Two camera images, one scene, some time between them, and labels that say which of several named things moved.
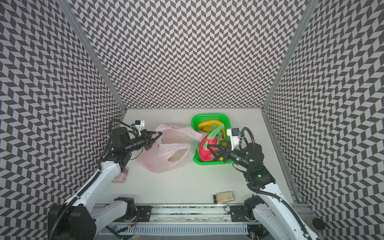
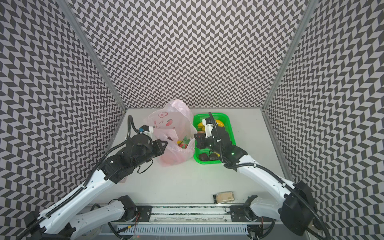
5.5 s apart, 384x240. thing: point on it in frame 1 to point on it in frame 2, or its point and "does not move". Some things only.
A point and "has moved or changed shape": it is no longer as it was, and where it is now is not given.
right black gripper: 225,151 to 202,142
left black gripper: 146,135 to 157,145
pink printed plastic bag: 171,151 has moved or changed shape
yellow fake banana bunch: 207,126 does not move
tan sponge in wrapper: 223,197 does not move
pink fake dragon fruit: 214,137 has moved or changed shape
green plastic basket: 195,119 does not move
